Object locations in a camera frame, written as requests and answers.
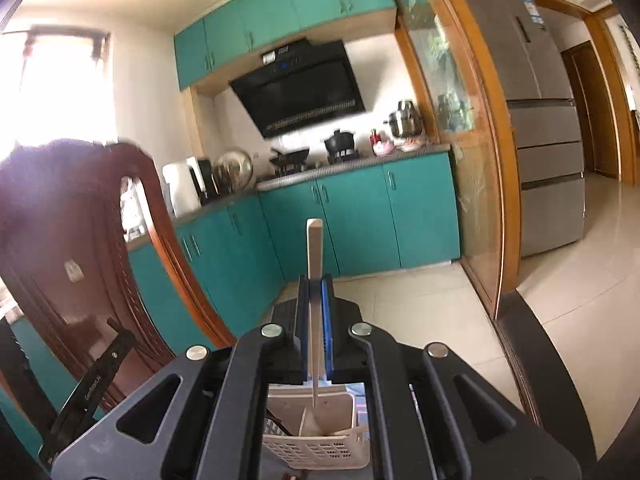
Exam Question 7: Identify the black wok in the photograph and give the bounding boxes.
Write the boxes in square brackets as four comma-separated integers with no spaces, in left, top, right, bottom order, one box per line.
[269,146,311,172]

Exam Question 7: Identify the teal cabinets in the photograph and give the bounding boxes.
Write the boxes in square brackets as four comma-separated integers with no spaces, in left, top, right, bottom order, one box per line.
[127,152,462,356]
[173,0,399,92]

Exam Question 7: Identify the carved wooden chair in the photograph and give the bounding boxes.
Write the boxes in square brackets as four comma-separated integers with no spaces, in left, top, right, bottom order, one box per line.
[0,137,237,431]

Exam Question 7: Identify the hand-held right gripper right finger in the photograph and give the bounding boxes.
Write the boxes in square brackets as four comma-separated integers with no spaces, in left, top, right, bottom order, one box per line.
[322,275,583,480]

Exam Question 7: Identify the bright window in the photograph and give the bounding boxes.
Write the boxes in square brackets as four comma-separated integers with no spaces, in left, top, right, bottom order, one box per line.
[0,25,112,161]

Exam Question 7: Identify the steel stock pot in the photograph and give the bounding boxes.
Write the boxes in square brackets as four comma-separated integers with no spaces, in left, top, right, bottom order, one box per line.
[383,99,426,142]

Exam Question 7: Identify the teal lower cabinets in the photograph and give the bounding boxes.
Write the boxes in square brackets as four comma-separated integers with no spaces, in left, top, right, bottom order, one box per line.
[127,152,462,356]

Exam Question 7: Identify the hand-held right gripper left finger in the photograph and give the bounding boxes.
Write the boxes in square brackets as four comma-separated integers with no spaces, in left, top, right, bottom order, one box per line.
[50,275,313,480]

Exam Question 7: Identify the wooden framed glass door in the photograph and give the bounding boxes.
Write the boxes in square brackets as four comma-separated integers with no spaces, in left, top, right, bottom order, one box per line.
[380,0,522,322]

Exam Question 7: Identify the brown interior door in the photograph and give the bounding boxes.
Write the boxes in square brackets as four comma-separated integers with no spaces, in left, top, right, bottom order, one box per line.
[560,42,622,179]

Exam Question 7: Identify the grey refrigerator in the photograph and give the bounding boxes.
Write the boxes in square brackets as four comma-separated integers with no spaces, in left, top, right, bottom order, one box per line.
[457,0,586,260]

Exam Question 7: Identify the black cooking pot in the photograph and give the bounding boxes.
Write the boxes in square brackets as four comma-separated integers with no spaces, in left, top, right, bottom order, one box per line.
[323,129,357,162]

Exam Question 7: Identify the white kitchen appliance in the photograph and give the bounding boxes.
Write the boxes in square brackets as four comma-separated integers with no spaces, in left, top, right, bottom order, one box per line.
[162,162,202,219]

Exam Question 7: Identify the white plastic utensil basket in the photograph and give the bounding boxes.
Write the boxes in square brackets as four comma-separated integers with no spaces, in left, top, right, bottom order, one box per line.
[262,382,371,471]

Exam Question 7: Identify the teal upper cabinets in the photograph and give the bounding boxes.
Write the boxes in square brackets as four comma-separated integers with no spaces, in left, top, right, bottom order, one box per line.
[173,0,399,92]

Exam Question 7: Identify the black range hood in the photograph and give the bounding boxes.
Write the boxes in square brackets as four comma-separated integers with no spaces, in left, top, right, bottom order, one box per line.
[229,39,366,140]

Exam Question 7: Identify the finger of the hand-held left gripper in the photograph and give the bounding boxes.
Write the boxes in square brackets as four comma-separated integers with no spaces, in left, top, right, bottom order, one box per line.
[97,317,137,376]

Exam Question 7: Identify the pink small container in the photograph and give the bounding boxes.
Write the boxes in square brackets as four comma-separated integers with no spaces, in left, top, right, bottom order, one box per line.
[370,129,396,156]

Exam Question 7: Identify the round steel lid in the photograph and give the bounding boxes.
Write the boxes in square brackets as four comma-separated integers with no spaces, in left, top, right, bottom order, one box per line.
[212,147,257,194]

